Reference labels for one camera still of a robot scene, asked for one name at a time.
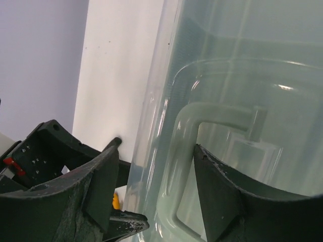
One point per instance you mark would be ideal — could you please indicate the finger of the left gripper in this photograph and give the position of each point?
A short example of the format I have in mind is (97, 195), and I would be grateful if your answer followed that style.
(113, 145)

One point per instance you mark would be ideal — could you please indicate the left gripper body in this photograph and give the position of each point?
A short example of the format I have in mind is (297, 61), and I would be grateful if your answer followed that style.
(41, 157)

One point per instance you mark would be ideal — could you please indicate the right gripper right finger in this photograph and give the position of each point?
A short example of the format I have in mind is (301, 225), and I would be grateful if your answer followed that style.
(236, 207)

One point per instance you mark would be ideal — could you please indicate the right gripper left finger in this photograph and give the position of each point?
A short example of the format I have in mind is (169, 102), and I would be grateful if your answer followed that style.
(75, 206)

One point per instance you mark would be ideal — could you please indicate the green toolbox with clear lid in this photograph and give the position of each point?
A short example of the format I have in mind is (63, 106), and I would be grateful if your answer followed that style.
(244, 80)

